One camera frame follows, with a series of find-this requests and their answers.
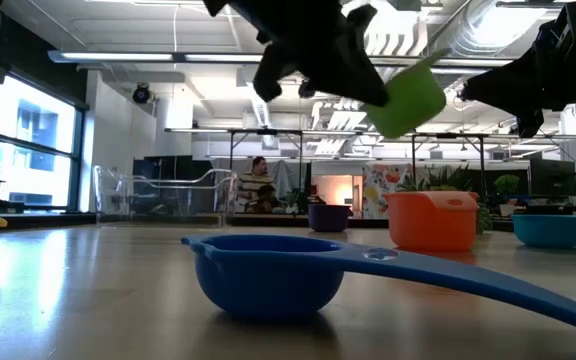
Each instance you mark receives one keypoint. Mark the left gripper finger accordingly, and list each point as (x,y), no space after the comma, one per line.
(270,75)
(343,72)

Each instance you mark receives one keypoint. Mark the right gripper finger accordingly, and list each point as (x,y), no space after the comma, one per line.
(508,90)
(531,125)

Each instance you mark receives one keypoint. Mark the green measuring cup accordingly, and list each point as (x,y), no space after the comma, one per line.
(408,100)

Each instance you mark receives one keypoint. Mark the teal measuring cup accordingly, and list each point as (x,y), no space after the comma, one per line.
(548,232)

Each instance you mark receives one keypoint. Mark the large orange measuring cup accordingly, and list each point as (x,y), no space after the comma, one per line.
(428,225)

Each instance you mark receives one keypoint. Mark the dark blue measuring cup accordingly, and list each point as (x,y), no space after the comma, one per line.
(328,219)

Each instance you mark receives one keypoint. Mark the small bright blue measuring cup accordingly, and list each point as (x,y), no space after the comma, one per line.
(268,280)

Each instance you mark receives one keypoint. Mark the clear plastic basket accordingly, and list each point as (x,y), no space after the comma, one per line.
(118,195)

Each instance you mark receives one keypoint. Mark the black computer monitor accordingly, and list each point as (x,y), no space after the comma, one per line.
(553,177)

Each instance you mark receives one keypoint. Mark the black-framed workbench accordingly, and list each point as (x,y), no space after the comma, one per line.
(268,132)
(448,135)

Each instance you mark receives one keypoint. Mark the small leafy office plant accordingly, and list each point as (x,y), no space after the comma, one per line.
(507,184)

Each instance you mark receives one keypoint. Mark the potted succulent plant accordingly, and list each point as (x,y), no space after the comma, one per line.
(443,179)

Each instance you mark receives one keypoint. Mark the person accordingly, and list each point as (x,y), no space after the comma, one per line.
(267,197)
(255,182)

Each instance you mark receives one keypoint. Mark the colourful floral panel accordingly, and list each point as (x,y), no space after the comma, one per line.
(378,187)

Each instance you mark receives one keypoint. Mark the long ceiling light bar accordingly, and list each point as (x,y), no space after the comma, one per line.
(118,56)

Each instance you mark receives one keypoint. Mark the large office window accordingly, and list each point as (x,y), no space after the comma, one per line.
(33,150)

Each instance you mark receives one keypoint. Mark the silver ceiling air duct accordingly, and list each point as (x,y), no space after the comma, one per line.
(488,25)

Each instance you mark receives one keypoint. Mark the round black ceiling camera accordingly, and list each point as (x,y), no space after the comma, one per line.
(141,94)

